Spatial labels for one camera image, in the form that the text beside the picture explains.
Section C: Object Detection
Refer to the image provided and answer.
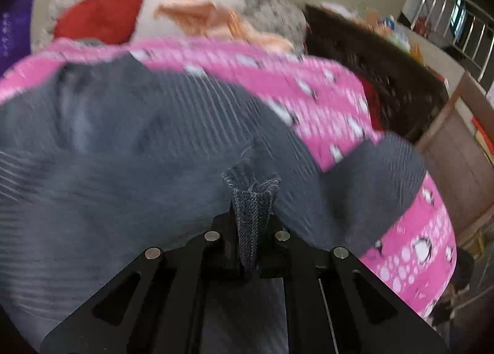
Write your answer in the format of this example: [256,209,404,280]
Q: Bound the grey pinstriped suit jacket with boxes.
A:
[1,55,426,349]

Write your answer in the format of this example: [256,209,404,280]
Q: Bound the pink penguin bedspread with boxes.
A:
[1,38,456,317]

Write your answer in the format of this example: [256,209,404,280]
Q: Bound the red cloth beside bed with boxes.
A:
[360,77,383,131]

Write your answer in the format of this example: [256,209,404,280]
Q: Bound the dark carved wooden cabinet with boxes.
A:
[304,5,449,143]

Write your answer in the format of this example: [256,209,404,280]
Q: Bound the white pillow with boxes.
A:
[131,0,246,42]

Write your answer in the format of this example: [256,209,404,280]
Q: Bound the red heart-shaped pillow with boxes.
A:
[54,0,143,45]

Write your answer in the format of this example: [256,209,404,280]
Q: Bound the orange fringed cloth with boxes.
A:
[153,0,295,53]

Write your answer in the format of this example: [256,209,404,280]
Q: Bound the metal drying rack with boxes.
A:
[410,0,493,91]

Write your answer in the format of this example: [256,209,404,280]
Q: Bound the purple shopping bag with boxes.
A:
[0,0,34,75]

